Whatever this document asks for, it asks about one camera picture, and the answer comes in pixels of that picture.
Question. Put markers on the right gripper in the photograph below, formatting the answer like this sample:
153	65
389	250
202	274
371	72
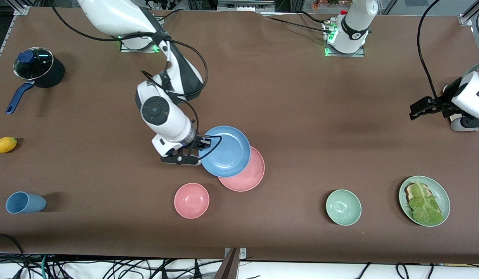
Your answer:
198	142

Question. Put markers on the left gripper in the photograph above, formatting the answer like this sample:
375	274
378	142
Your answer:
438	105

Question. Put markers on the blue plate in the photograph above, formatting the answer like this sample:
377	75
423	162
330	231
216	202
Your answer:
229	153

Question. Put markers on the pink plate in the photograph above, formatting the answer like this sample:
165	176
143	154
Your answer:
249	178

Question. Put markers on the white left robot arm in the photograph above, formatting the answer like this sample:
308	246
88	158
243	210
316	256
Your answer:
353	27

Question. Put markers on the pink bowl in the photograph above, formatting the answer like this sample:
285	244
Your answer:
191	200

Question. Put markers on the toast bread slice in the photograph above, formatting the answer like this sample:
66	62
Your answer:
410	190

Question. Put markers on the green plate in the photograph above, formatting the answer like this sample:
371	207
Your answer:
443	193

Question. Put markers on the green lettuce leaf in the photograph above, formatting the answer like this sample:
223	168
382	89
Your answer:
425	205

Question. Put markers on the green bowl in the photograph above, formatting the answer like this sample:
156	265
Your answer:
343	207

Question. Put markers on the colourful toy food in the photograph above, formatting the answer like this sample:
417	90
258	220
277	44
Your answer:
320	4

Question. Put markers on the glass lid with blue knob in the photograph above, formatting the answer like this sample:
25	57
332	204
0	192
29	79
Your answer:
37	66

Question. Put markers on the blue cup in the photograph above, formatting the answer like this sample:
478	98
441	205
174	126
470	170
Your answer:
26	202

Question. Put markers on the yellow lemon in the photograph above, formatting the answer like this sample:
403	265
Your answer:
4	145

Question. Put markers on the aluminium frame profile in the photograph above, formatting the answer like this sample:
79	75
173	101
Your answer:
20	8
466	19

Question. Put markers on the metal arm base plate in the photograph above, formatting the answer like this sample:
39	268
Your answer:
328	50
125	47

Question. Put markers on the metal table bracket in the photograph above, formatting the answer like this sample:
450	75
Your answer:
243	252

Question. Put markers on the dark camera pole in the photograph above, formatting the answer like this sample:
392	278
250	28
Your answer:
228	267

